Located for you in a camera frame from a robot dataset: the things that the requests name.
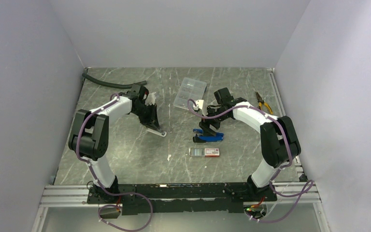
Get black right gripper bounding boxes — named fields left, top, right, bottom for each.
left=199, top=105, right=229, bottom=137

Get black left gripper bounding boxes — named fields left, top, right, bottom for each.
left=133, top=103, right=160, bottom=130

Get blue black stapler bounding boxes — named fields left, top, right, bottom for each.
left=192, top=129, right=224, bottom=143

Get small beige white stapler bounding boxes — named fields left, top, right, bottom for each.
left=146, top=126, right=167, bottom=137

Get red white staples box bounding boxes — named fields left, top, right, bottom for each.
left=189, top=148, right=220, bottom=157

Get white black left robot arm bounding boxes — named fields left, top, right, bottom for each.
left=68, top=85, right=167, bottom=203

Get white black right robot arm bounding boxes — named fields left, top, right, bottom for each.
left=187, top=87, right=301, bottom=201

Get clear plastic screw organizer box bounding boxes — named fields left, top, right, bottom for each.
left=173, top=77, right=207, bottom=110

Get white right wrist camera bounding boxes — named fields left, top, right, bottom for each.
left=193, top=100, right=208, bottom=116

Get dark corrugated hose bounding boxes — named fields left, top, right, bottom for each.
left=82, top=72, right=148, bottom=89

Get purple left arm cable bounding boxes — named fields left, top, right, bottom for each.
left=76, top=93, right=154, bottom=232

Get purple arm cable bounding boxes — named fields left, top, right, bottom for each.
left=186, top=98, right=315, bottom=224
left=76, top=93, right=154, bottom=232

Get yellow handled pliers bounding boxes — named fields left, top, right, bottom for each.
left=255, top=91, right=273, bottom=115

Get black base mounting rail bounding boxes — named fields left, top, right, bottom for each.
left=86, top=182, right=277, bottom=216

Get aluminium frame rail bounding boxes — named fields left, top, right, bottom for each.
left=39, top=182, right=322, bottom=208

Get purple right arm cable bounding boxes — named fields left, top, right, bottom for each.
left=186, top=98, right=315, bottom=224

